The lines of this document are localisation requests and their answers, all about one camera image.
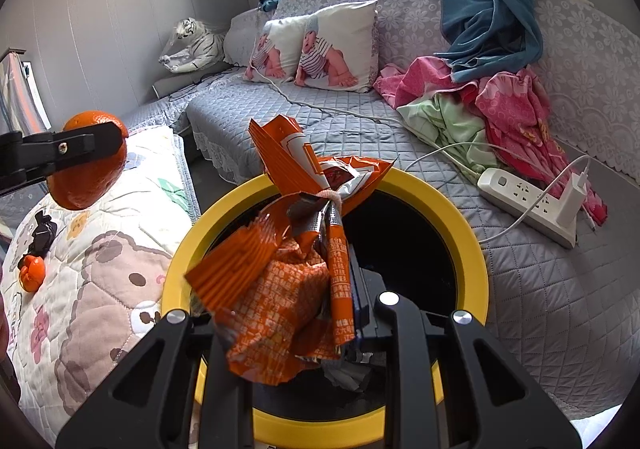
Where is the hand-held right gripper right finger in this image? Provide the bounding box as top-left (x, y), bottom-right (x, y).
top-left (349, 244), bottom-right (583, 449)

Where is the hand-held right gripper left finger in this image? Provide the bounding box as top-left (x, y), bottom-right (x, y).
top-left (55, 309), bottom-right (255, 449)

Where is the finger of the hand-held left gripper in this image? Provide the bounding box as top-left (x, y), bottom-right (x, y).
top-left (0, 120), bottom-right (128, 195)

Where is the tangerine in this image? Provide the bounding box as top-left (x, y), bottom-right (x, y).
top-left (47, 112), bottom-right (128, 210)

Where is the orange snack wrapper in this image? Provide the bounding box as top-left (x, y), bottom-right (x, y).
top-left (185, 114), bottom-right (398, 385)

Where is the yellow rimmed black bin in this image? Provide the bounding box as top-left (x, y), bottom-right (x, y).
top-left (162, 169), bottom-right (488, 449)

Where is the black plastic bag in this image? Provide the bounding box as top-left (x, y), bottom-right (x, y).
top-left (27, 210), bottom-right (57, 255)

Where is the dark grey pillow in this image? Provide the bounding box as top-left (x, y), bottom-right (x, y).
top-left (151, 74), bottom-right (201, 101)

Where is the orange plastic bag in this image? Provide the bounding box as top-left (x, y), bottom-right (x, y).
top-left (18, 253), bottom-right (47, 291)

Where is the bear print quilt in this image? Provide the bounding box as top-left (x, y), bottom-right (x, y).
top-left (0, 124), bottom-right (201, 445)

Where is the grey quilted bed cover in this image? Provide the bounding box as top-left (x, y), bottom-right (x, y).
top-left (120, 64), bottom-right (631, 425)

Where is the tiger plush in plastic bag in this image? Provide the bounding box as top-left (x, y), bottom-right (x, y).
top-left (159, 16), bottom-right (226, 75)

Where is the white power strip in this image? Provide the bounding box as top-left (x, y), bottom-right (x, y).
top-left (477, 168), bottom-right (578, 250)

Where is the green cloth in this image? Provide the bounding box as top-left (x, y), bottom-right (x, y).
top-left (397, 92), bottom-right (501, 175)

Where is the baby print pillow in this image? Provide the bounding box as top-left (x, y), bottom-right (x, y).
top-left (244, 16), bottom-right (312, 83)
top-left (294, 0), bottom-right (379, 93)

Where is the white charger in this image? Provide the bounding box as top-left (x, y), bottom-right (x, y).
top-left (557, 172), bottom-right (591, 225)

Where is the pink floral cloth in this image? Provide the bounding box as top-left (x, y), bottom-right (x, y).
top-left (372, 56), bottom-right (608, 225)

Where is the grey floral backrest cover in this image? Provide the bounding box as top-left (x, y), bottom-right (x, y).
top-left (222, 0), bottom-right (640, 190)

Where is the blue draped curtain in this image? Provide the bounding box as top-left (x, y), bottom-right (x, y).
top-left (439, 0), bottom-right (573, 82)

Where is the white power strip cable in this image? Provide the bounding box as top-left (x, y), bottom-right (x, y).
top-left (252, 66), bottom-right (483, 177)

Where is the white charger cable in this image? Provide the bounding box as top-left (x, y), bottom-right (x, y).
top-left (405, 142), bottom-right (598, 245)

